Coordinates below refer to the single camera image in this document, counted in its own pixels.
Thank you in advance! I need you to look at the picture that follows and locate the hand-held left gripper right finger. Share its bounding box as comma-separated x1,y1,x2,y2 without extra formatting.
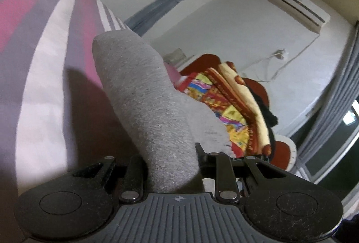
194,143,299,201

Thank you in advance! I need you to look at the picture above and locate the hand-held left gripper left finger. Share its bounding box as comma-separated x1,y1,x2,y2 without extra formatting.
71,155,146,203

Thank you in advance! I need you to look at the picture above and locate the grey sock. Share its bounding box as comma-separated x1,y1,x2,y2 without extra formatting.
92,30,233,194

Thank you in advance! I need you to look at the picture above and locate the colourful printed blanket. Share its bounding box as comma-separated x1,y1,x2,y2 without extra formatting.
179,53,274,159

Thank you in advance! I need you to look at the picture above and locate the black cloth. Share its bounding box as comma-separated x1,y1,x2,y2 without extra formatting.
247,83,279,129

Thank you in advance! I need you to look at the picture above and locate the red white pillow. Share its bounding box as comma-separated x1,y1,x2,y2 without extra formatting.
264,135,298,174

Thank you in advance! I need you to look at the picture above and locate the pink blanket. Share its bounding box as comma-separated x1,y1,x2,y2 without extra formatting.
164,62,183,90

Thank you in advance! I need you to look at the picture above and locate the translucent plastic container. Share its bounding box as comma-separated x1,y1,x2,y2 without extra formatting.
164,48,187,64

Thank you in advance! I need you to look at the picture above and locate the white framed window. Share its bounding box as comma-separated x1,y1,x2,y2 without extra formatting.
306,100,359,204

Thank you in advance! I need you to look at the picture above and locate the striped bed sheet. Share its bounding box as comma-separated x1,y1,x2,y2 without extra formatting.
0,0,158,199

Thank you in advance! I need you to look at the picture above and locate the white air conditioner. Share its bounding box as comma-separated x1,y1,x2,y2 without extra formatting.
269,0,331,33

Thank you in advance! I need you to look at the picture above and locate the white power cable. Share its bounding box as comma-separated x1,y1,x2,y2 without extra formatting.
244,32,321,82

